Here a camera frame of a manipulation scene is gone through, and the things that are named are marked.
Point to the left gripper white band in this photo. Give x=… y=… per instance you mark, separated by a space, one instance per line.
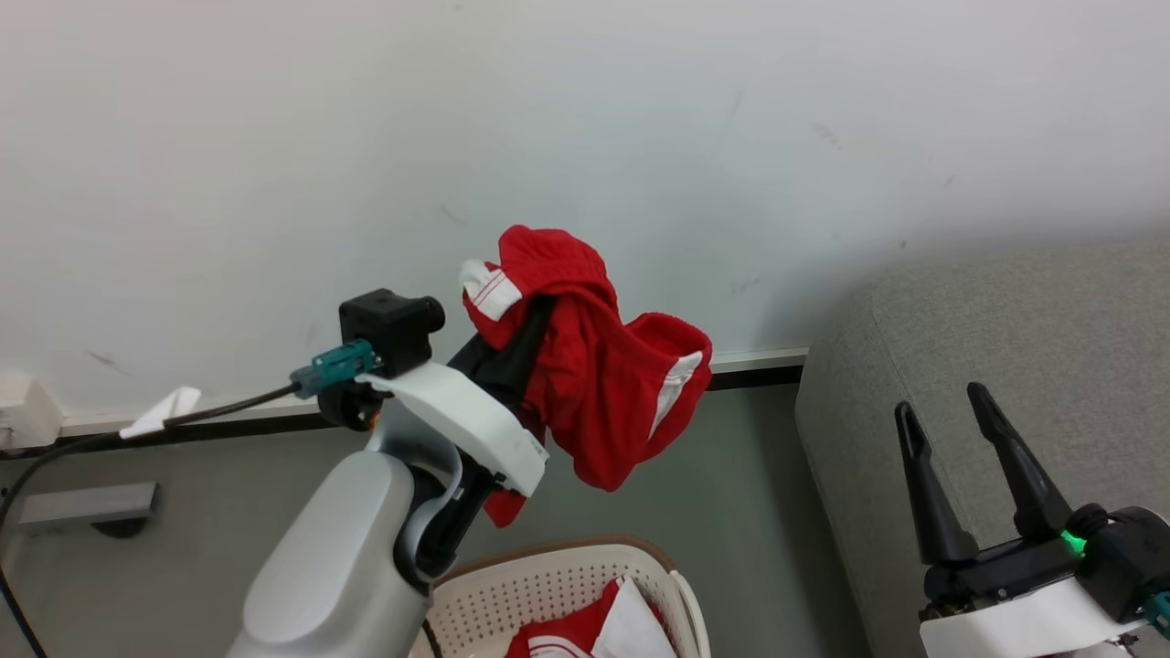
x=466 y=416

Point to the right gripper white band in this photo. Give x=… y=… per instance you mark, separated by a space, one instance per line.
x=1005 y=612

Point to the red shorts with white stripes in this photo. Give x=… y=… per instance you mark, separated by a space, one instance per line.
x=603 y=393

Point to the cream perforated laundry basket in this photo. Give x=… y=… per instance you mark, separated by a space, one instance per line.
x=512 y=594

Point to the red white clothing in basket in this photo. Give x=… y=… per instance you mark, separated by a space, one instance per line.
x=603 y=631

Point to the grey fabric sofa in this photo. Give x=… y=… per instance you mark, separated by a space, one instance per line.
x=1005 y=338

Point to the white black baseboard strip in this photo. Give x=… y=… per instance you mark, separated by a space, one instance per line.
x=749 y=367

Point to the grey metal floor plate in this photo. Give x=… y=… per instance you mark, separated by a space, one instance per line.
x=87 y=505

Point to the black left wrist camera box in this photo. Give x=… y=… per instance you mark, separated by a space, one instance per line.
x=388 y=329

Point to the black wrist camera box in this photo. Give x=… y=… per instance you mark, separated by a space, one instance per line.
x=388 y=329
x=1133 y=557

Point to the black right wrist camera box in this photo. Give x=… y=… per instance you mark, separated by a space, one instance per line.
x=1133 y=557

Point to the white wall socket box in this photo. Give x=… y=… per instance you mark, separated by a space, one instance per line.
x=26 y=411

